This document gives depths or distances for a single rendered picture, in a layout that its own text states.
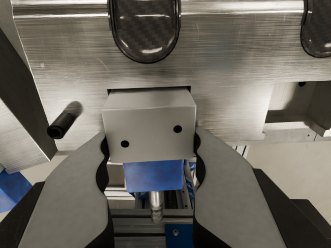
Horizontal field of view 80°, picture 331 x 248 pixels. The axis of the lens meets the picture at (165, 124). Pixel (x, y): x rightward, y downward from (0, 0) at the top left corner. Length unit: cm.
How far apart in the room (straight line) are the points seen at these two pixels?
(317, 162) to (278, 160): 29
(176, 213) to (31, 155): 38
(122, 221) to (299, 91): 43
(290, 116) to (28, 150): 24
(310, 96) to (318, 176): 167
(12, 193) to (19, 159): 4
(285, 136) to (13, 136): 30
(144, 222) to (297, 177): 141
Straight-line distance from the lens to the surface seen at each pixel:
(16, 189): 26
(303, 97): 20
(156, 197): 18
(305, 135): 32
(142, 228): 50
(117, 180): 113
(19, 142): 22
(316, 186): 194
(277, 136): 30
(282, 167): 163
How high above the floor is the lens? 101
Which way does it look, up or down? 61 degrees down
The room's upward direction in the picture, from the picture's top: 172 degrees clockwise
